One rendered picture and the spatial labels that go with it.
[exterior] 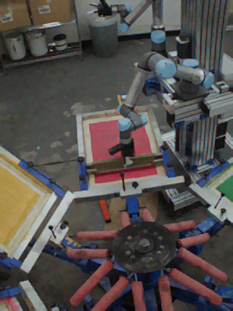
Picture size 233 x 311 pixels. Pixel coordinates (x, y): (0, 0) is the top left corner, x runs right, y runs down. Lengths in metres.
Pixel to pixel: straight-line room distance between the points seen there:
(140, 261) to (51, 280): 1.62
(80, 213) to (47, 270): 0.68
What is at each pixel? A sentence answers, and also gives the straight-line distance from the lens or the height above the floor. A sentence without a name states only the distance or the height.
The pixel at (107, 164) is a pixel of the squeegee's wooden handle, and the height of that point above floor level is 1.04.
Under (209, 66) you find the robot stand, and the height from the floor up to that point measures 1.31.
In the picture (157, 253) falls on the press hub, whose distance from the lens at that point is 1.77.
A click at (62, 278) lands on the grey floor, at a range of 3.26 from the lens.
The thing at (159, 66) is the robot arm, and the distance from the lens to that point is 2.21.
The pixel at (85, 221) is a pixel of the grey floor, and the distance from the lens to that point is 3.54.
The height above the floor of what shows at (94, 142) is 0.95.
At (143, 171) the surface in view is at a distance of 2.57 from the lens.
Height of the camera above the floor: 2.83
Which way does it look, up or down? 45 degrees down
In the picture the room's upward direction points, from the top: 7 degrees counter-clockwise
